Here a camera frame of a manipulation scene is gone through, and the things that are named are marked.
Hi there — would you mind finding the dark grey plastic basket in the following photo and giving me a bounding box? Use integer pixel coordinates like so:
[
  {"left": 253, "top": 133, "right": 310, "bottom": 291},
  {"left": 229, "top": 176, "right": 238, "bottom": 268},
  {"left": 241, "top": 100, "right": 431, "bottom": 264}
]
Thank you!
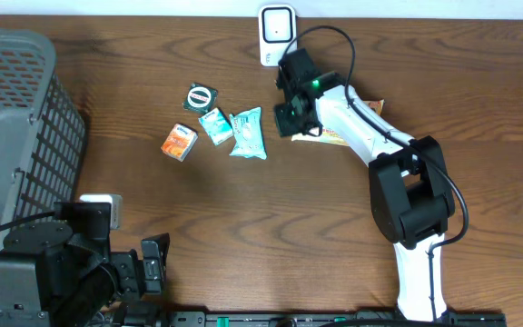
[{"left": 0, "top": 29, "right": 87, "bottom": 225}]

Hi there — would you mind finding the small teal tissue pack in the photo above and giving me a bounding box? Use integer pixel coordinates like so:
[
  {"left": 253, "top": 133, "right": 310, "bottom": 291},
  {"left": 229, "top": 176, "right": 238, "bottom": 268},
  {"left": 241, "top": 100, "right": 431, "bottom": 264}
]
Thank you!
[{"left": 198, "top": 107, "right": 233, "bottom": 146}]

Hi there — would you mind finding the white barcode scanner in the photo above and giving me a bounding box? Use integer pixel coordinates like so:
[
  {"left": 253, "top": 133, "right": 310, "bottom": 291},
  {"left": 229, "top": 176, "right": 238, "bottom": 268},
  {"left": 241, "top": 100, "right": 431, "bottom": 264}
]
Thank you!
[{"left": 258, "top": 4, "right": 297, "bottom": 67}]

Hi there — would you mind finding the teal wet wipes pack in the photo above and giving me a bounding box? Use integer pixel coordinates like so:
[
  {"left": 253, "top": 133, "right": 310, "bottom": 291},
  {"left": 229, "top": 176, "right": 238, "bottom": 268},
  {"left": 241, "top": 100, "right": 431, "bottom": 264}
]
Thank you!
[{"left": 229, "top": 107, "right": 267, "bottom": 160}]

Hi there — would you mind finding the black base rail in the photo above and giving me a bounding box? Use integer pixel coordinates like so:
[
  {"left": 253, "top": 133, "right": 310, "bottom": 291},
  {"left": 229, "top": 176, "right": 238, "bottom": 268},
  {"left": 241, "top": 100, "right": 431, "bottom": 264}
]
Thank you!
[{"left": 168, "top": 310, "right": 508, "bottom": 327}]

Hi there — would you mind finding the dark green round-logo packet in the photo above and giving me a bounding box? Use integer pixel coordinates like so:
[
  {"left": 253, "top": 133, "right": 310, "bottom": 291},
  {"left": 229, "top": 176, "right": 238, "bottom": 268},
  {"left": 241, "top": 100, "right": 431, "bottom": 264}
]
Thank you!
[{"left": 183, "top": 83, "right": 218, "bottom": 114}]

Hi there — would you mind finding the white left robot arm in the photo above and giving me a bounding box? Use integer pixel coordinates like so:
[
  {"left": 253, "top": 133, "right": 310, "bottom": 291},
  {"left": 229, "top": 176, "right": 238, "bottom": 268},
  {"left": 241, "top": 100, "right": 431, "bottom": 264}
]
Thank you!
[{"left": 0, "top": 203, "right": 170, "bottom": 327}]

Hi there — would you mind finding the orange tissue pack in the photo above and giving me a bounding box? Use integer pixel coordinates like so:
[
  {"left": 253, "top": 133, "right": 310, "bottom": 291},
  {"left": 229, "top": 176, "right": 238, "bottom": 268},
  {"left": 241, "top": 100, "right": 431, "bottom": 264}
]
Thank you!
[{"left": 161, "top": 124, "right": 198, "bottom": 162}]

